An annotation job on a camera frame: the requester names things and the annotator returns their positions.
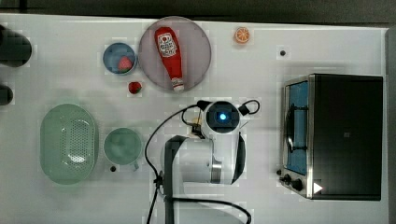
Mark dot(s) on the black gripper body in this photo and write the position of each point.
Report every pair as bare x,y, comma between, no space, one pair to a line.
196,132

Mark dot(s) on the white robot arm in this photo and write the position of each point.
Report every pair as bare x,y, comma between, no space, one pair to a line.
216,157

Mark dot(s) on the green mug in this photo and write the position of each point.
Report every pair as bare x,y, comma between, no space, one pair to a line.
123,146

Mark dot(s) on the strawberry on table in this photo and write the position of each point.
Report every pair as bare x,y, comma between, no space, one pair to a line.
134,87

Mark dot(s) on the grey round plate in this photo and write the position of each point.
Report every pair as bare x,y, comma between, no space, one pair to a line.
195,53

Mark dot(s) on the red plush ketchup bottle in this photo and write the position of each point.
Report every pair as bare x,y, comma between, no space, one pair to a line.
170,54

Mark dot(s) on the strawberry in blue bowl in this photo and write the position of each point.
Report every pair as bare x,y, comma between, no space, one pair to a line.
125,65

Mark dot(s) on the orange slice toy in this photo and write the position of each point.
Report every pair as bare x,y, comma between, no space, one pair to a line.
241,35

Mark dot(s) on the blue bowl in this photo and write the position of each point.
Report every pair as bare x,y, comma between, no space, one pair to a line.
112,55

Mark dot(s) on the green perforated colander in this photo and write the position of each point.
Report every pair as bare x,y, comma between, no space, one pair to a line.
68,144

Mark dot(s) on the silver toaster oven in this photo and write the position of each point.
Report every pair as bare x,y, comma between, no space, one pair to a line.
332,137

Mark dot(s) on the small black cup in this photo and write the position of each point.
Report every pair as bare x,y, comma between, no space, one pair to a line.
6,95

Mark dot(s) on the large black cup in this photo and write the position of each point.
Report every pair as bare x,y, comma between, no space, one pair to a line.
15,49

